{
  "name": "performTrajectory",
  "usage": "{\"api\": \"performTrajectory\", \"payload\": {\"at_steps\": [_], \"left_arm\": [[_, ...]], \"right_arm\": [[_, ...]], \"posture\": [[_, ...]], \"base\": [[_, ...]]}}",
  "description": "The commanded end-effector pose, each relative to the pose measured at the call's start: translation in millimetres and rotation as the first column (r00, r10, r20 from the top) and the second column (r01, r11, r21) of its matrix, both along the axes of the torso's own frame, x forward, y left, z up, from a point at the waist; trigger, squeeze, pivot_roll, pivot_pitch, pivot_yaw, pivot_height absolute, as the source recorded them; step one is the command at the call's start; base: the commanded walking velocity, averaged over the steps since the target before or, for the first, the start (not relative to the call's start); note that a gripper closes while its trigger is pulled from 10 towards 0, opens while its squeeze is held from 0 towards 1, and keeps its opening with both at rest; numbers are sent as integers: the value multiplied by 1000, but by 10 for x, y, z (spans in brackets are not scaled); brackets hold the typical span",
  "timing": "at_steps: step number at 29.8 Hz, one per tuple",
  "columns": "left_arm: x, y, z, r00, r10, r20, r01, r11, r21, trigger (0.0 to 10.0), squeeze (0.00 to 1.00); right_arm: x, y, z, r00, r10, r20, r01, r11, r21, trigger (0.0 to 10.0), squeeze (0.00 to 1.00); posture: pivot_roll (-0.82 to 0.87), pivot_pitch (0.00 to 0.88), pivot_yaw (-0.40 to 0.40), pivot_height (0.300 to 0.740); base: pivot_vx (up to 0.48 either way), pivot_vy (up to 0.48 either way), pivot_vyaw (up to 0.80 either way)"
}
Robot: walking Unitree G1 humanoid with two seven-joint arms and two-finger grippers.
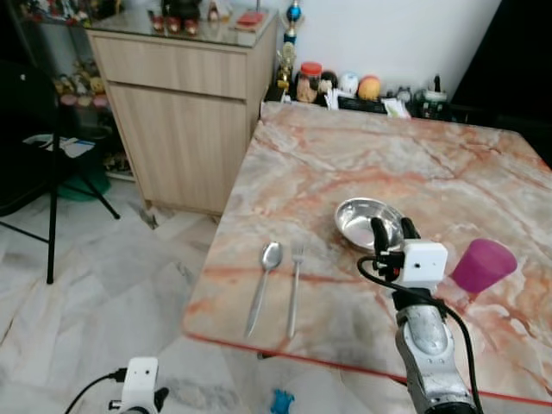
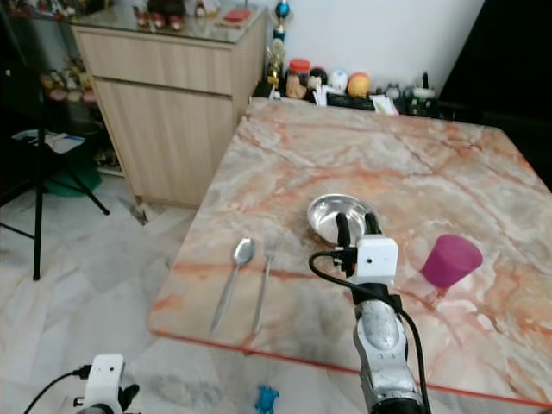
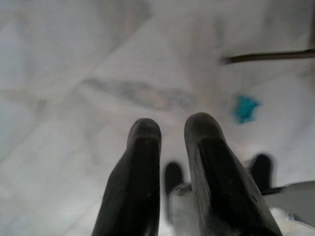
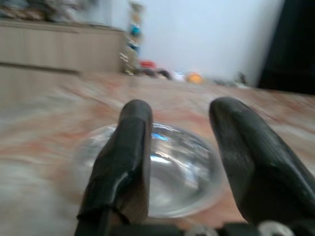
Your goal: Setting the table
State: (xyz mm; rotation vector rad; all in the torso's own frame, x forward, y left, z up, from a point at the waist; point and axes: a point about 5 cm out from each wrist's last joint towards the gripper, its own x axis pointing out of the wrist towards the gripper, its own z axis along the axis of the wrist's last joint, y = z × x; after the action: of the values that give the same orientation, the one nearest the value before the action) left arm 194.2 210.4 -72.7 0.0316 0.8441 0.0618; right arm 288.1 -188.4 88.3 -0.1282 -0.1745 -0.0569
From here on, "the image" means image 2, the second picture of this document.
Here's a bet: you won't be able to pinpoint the round steel bowl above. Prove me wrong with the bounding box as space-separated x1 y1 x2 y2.
307 193 372 247

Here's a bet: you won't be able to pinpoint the purple plastic cup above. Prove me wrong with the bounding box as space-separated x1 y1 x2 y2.
421 234 484 290

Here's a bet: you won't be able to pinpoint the steel spoon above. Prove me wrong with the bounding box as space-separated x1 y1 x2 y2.
209 237 256 336

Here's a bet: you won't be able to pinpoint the white card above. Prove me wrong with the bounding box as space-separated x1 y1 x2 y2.
369 95 399 116

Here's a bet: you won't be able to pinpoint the small blue floor object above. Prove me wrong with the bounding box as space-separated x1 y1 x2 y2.
254 386 279 413

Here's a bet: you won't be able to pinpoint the dark jar with stick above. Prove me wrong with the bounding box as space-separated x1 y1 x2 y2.
410 72 438 117

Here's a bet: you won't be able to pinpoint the orange round figure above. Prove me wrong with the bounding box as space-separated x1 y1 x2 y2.
347 72 371 98

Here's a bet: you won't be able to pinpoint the white round figure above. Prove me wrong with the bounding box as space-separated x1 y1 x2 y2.
328 69 349 92

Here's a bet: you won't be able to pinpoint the black-haired doll figure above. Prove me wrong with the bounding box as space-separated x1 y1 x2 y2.
309 67 329 91

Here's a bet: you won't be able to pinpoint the jar with red lid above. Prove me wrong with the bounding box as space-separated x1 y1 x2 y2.
286 58 311 100

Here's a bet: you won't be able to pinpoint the black tripod stand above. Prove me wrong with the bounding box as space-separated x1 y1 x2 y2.
0 78 111 281

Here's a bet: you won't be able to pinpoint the gold trophy with blue ball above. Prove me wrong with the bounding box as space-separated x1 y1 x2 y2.
266 0 294 87

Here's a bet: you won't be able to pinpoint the light wooden cabinet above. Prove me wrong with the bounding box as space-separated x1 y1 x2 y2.
71 7 268 210

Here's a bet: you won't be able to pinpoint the black television screen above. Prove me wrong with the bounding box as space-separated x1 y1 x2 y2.
440 0 552 117

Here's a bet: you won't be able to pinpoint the white papers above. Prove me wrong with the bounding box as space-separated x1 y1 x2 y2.
13 129 87 154

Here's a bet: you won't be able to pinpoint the green round floor object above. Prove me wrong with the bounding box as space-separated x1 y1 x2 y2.
45 168 104 198

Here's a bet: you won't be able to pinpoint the flat red box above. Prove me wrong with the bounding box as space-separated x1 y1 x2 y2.
223 7 253 27

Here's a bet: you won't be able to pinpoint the dark display shelf with figurines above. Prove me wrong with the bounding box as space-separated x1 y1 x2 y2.
4 0 91 165

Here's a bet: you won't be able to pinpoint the dark figurine group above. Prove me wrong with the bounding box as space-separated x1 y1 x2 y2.
134 0 191 31

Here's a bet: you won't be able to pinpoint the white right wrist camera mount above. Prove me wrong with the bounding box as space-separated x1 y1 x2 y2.
354 236 399 287

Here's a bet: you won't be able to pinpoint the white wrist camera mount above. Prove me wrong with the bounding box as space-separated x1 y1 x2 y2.
86 354 126 414
354 236 399 287

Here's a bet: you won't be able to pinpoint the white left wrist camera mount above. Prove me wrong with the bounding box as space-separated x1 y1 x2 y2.
86 354 126 414

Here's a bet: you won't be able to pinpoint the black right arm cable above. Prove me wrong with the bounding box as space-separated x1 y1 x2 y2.
309 250 434 414

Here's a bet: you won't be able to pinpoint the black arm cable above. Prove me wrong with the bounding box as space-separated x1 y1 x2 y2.
24 366 91 414
309 250 434 414

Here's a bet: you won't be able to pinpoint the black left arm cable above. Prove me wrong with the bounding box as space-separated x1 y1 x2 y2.
24 366 91 414

